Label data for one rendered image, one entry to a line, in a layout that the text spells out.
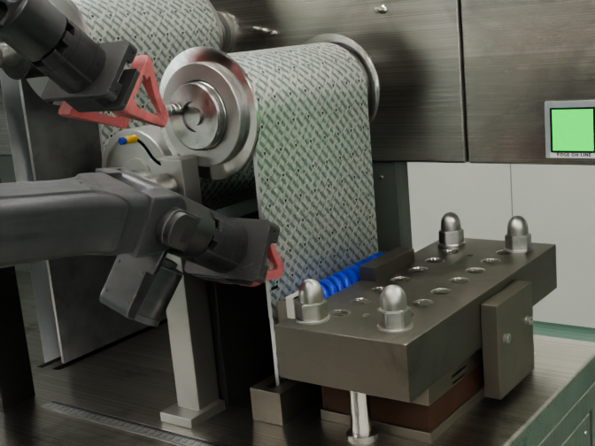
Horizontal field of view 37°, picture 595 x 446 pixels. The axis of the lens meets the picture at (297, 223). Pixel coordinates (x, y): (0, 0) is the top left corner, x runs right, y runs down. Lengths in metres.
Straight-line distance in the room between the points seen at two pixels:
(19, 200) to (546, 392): 0.66
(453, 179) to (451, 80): 2.68
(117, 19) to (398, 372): 0.57
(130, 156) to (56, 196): 0.41
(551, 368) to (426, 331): 0.29
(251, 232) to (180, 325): 0.17
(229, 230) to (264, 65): 0.21
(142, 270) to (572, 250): 3.00
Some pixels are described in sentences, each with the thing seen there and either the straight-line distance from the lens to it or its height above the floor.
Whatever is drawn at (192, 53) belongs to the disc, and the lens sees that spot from 1.01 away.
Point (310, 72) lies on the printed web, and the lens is 1.07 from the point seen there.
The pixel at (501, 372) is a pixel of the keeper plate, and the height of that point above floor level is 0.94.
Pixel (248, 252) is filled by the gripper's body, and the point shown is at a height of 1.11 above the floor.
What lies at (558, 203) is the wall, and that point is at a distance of 3.71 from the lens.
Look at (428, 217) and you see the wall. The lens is 3.96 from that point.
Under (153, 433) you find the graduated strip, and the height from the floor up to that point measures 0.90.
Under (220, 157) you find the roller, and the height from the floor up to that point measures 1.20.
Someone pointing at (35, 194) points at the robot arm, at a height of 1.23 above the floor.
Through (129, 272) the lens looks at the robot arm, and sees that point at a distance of 0.85.
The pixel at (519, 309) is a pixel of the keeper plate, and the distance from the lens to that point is 1.07.
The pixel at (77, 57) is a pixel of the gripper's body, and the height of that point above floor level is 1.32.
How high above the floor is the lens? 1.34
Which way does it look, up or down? 12 degrees down
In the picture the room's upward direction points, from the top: 5 degrees counter-clockwise
